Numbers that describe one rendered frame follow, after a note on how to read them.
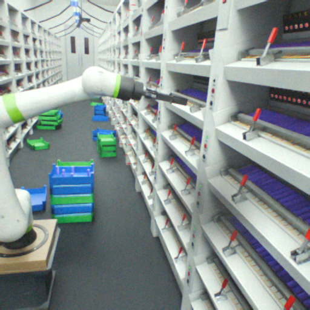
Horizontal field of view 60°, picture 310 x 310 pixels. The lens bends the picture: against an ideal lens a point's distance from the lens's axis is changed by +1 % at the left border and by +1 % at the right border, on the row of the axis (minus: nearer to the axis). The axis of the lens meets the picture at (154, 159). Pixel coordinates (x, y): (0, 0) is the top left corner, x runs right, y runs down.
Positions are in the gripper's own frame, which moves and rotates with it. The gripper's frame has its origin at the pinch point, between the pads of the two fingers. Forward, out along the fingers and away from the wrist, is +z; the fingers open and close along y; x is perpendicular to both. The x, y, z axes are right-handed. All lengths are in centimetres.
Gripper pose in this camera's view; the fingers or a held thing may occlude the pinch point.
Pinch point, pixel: (178, 100)
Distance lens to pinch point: 116.7
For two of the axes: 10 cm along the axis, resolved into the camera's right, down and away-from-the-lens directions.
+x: 2.3, -9.3, -3.0
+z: 9.4, 1.4, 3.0
